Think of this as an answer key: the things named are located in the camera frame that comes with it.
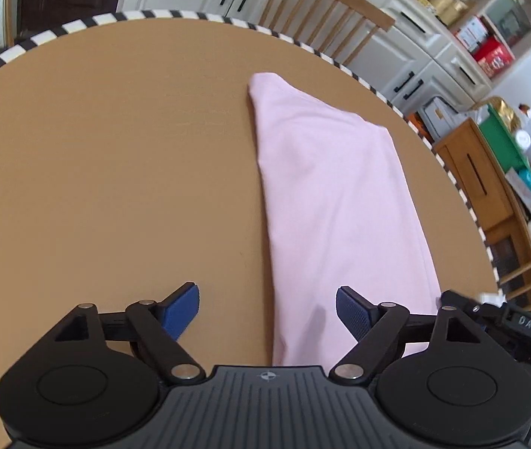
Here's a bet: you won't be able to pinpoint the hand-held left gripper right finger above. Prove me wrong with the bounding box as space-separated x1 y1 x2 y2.
328 286 481 382

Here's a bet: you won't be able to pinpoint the wooden side cabinet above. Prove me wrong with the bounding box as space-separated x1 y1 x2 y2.
434 119 531 320

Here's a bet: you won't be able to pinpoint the white and red box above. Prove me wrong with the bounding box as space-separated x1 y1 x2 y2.
456 15 489 53

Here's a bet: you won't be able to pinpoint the golden tins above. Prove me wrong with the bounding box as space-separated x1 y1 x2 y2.
428 0 468 27

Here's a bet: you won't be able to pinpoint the white storage box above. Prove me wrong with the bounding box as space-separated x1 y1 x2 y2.
417 97 459 140

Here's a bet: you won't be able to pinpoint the white cabinet with black handles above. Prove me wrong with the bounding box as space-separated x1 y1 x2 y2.
116 0 493 117

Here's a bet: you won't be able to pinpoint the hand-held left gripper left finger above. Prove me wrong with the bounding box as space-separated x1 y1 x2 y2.
55 282 205 382

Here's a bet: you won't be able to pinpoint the green box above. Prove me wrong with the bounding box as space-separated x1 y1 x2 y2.
477 105 531 172

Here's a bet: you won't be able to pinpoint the orange box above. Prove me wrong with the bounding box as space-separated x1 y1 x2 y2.
406 111 432 143

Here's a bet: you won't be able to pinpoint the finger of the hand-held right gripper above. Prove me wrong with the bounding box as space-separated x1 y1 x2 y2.
441 290 486 321

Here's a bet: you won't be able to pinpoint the pink and white t-shirt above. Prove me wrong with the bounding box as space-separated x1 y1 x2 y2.
247 72 442 367

